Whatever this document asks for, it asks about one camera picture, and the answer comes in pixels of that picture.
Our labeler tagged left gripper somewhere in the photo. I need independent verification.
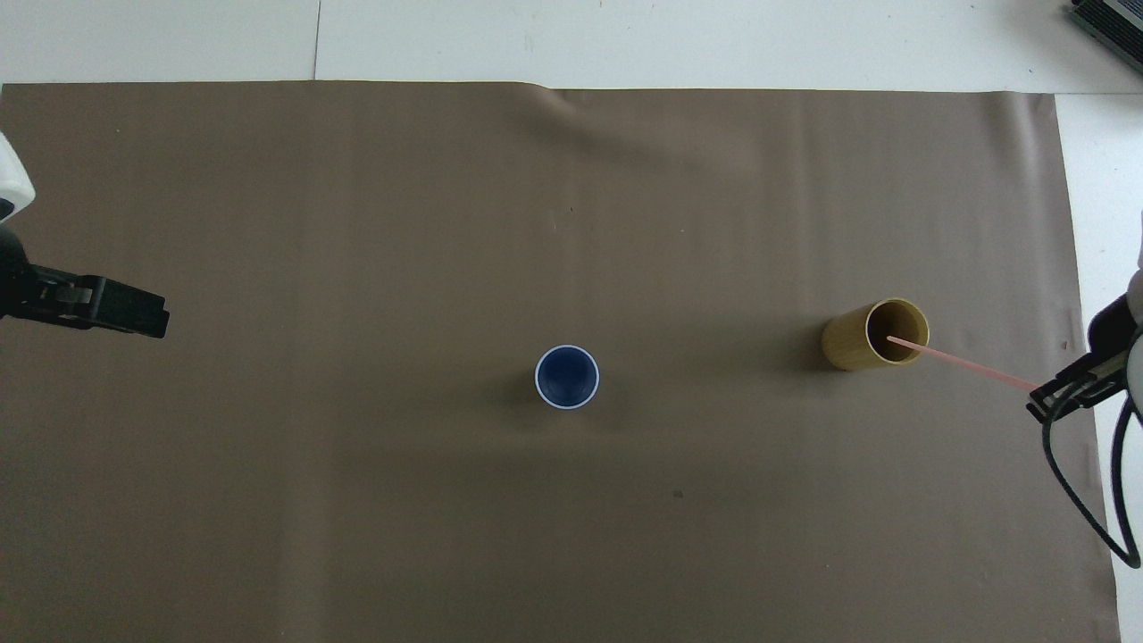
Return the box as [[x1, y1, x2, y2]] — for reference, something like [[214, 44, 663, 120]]
[[0, 227, 42, 322]]

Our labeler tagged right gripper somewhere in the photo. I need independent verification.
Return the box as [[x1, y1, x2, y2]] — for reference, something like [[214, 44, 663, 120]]
[[1087, 294, 1141, 360]]

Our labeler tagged pink chopstick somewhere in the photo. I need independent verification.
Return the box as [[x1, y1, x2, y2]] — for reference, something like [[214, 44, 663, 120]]
[[886, 335, 1041, 393]]

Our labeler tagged yellow bamboo cup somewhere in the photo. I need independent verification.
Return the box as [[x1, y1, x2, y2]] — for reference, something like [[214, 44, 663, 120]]
[[821, 297, 931, 372]]

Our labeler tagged blue cup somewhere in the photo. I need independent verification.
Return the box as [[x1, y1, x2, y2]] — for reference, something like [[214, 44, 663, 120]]
[[534, 344, 601, 411]]

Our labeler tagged black device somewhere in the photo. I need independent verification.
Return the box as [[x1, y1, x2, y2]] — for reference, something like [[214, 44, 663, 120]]
[[1070, 0, 1143, 64]]

